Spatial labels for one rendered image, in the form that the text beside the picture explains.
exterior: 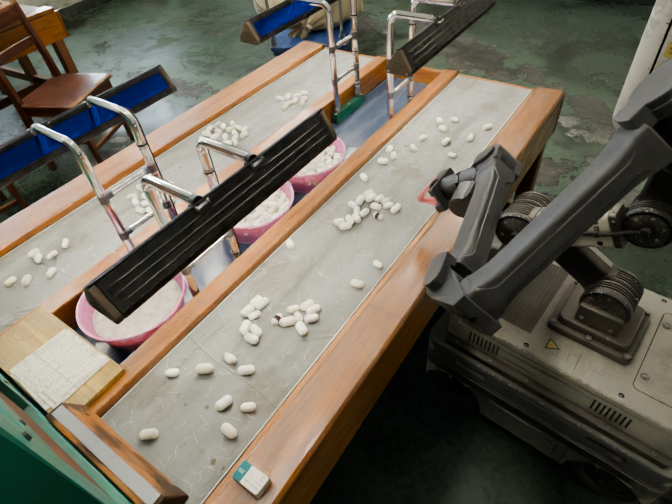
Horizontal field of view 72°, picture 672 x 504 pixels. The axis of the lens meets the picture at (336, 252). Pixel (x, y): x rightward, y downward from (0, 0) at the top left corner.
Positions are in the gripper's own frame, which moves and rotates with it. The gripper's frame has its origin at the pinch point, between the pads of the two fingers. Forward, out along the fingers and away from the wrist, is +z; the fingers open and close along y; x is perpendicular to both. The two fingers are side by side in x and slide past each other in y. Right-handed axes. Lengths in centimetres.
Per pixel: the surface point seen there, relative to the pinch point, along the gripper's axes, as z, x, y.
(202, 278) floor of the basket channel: 47, -15, 40
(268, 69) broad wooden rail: 87, -59, -58
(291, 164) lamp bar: 0.5, -27.1, 26.2
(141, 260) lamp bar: 0, -30, 63
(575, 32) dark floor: 85, 43, -357
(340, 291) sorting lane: 12.8, 5.2, 28.2
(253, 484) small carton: -1, 11, 75
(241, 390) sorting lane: 15, 4, 61
